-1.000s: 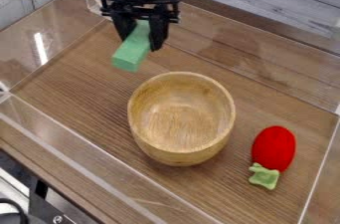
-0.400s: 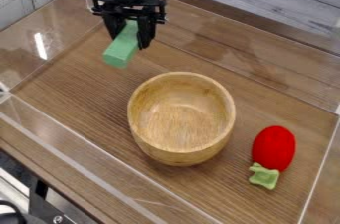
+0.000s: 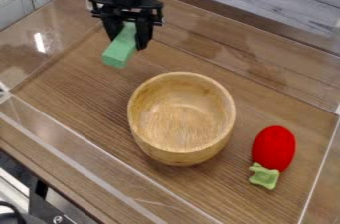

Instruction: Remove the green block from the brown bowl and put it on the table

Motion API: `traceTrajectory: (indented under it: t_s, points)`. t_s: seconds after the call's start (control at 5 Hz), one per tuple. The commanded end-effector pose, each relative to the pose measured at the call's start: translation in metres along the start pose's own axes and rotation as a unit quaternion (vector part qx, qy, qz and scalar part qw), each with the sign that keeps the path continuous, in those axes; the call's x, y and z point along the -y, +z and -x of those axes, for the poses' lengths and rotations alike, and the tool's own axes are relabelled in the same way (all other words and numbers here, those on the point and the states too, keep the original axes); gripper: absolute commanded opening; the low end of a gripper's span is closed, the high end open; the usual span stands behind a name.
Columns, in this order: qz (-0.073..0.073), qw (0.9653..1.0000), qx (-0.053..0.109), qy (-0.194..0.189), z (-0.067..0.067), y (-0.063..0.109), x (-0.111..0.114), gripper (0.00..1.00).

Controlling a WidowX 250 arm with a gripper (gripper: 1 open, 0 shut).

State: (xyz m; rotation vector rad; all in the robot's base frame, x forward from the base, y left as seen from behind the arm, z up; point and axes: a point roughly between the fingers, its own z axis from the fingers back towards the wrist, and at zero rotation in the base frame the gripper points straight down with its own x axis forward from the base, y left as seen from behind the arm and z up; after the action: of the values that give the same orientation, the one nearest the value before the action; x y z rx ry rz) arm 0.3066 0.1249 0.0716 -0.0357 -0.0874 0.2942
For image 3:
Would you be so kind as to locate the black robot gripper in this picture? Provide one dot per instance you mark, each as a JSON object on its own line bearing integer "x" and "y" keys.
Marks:
{"x": 145, "y": 12}

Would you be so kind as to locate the green rectangular block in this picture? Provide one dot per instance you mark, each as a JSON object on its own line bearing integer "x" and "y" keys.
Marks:
{"x": 122, "y": 47}

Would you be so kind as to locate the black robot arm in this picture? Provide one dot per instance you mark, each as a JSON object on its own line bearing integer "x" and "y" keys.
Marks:
{"x": 144, "y": 13}

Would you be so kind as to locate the light wooden bowl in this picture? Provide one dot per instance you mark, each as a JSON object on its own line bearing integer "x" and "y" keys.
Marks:
{"x": 181, "y": 117}

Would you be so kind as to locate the clear acrylic tray walls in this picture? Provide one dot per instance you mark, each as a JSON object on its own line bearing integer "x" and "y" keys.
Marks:
{"x": 64, "y": 125}

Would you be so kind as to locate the red plush strawberry toy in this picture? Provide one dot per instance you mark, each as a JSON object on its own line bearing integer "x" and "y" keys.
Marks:
{"x": 272, "y": 153}

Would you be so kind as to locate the black metal table frame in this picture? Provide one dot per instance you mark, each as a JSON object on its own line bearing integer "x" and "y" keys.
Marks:
{"x": 28, "y": 202}

